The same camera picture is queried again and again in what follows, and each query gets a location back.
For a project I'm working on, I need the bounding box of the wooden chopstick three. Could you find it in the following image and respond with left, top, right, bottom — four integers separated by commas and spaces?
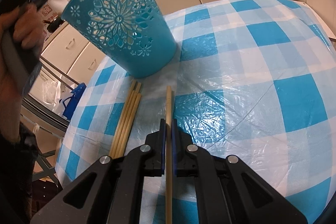
166, 86, 173, 224

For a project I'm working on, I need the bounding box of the wooden chopstick five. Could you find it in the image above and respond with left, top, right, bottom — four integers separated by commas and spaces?
112, 81, 141, 159

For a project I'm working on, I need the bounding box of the wooden chopstick four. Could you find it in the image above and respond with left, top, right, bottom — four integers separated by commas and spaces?
109, 80, 136, 158

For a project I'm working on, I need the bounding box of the wooden chopstick six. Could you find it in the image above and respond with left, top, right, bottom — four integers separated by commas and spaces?
115, 93, 141, 158

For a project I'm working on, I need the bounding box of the person left hand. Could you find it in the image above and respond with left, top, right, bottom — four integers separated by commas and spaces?
1, 3, 44, 143

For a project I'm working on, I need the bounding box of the black wok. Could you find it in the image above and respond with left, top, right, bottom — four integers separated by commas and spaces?
43, 16, 64, 34

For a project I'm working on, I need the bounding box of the blue perforated plastic basket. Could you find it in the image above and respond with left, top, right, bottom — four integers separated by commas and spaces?
62, 0, 177, 79

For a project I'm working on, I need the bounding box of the blue white shopping bag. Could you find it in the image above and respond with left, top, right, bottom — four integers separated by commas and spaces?
59, 83, 87, 121

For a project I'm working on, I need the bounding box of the blue checkered tablecloth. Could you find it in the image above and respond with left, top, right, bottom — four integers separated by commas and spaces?
55, 0, 336, 224

